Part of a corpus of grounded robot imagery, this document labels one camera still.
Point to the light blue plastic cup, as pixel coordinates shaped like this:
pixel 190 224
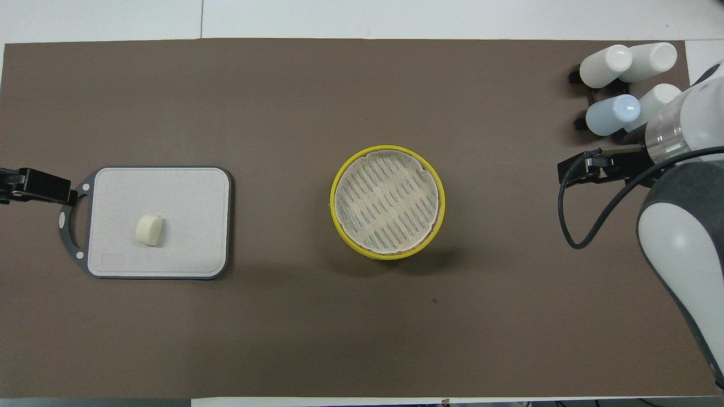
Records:
pixel 611 116

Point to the yellow rimmed bamboo steamer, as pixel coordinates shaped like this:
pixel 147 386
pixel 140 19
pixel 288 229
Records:
pixel 334 209

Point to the white steamed bun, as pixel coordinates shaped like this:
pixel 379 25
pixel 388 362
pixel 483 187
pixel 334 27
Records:
pixel 150 230

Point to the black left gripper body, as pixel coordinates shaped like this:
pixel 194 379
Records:
pixel 10 178

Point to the white plastic cup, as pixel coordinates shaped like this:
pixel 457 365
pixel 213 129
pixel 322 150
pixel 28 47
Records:
pixel 653 59
pixel 605 66
pixel 659 96

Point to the grey cutting board dark rim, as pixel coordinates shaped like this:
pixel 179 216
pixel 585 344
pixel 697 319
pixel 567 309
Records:
pixel 186 198

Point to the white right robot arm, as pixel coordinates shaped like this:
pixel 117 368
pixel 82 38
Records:
pixel 679 237

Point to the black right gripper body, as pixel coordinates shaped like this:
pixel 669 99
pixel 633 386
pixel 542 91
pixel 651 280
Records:
pixel 628 161

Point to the black cup rack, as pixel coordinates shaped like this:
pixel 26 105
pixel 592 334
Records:
pixel 575 77

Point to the brown table mat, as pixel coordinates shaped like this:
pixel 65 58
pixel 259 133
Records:
pixel 339 339

